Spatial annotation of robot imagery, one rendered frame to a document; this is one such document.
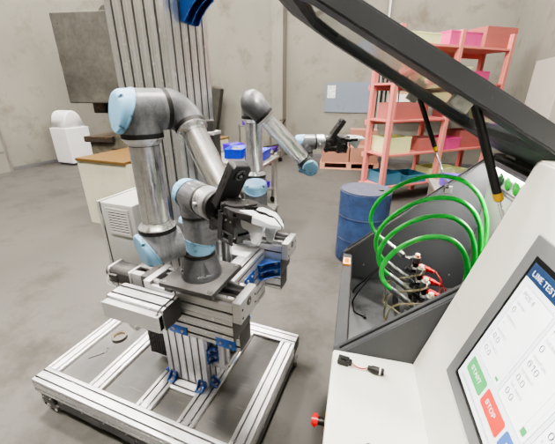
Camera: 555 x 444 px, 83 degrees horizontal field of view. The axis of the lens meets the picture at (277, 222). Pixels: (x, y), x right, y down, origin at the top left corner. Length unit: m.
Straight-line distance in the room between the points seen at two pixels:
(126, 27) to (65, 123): 7.85
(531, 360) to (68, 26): 6.20
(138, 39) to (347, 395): 1.27
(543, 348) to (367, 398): 0.43
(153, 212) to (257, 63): 8.59
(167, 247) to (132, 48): 0.71
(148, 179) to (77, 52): 5.23
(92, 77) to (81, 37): 0.53
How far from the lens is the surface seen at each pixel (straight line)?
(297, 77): 9.02
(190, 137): 0.96
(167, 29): 1.26
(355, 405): 0.89
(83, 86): 6.14
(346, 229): 3.22
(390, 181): 5.34
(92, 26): 5.99
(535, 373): 0.63
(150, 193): 1.00
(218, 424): 1.80
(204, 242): 0.81
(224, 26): 9.99
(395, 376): 0.97
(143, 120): 0.95
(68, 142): 9.13
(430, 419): 0.88
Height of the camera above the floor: 1.67
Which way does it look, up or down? 23 degrees down
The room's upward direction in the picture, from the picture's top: straight up
